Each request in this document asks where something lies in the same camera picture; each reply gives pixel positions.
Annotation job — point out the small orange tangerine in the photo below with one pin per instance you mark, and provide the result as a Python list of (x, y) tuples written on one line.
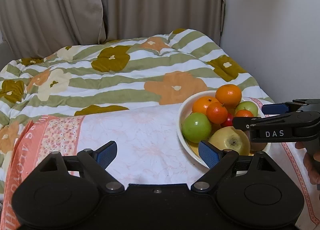
[(244, 113)]

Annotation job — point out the small green apple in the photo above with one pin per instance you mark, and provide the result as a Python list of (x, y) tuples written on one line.
[(247, 105)]

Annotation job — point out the dark orange tangerine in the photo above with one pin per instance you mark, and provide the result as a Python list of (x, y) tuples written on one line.
[(216, 113)]

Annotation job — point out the yellow apple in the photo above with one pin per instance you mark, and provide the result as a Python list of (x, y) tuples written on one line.
[(231, 138)]

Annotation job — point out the floral striped comforter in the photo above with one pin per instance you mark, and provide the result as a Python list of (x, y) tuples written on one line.
[(122, 74)]

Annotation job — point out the small red fruit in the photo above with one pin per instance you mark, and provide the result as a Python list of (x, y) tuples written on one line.
[(228, 122)]

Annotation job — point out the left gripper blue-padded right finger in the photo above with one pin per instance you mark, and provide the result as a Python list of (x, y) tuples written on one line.
[(219, 163)]

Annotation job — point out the brown kiwi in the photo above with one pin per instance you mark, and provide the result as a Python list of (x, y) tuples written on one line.
[(257, 146)]

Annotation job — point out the large green apple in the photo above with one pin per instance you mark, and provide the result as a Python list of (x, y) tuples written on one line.
[(196, 127)]

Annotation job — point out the beige curtain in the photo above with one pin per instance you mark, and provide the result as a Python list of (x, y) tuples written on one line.
[(38, 28)]

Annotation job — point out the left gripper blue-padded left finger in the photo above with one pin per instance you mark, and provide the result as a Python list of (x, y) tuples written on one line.
[(93, 165)]

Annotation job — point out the grey bed headboard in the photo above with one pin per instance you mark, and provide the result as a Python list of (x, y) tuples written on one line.
[(6, 54)]

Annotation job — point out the pink floral towel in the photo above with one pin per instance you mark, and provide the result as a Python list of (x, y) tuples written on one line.
[(262, 190)]

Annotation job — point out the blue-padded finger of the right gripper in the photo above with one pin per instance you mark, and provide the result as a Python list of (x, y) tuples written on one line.
[(251, 123), (275, 109)]

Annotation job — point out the right hand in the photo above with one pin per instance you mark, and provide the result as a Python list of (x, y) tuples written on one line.
[(312, 172)]

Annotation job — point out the orange mandarin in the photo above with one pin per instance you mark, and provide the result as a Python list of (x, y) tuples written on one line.
[(201, 104), (229, 95)]

